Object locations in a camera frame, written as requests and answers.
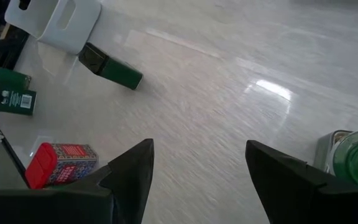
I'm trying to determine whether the white plastic bin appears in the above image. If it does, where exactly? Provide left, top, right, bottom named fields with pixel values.
left=4, top=0, right=102, bottom=55

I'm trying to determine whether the dark green spice tin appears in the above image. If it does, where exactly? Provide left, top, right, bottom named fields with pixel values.
left=78, top=42, right=144, bottom=91

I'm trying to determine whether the green-lidded glass spice jar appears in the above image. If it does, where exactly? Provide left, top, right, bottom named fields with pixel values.
left=313, top=128, right=358, bottom=190
left=0, top=63, right=37, bottom=116

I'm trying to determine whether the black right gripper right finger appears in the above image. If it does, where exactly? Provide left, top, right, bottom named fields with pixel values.
left=245, top=139, right=358, bottom=224

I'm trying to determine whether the red-lidded paprika tin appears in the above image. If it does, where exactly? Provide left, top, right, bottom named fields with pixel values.
left=25, top=142, right=99, bottom=190

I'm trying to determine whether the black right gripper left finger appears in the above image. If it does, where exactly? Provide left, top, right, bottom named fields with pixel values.
left=0, top=138, right=155, bottom=224

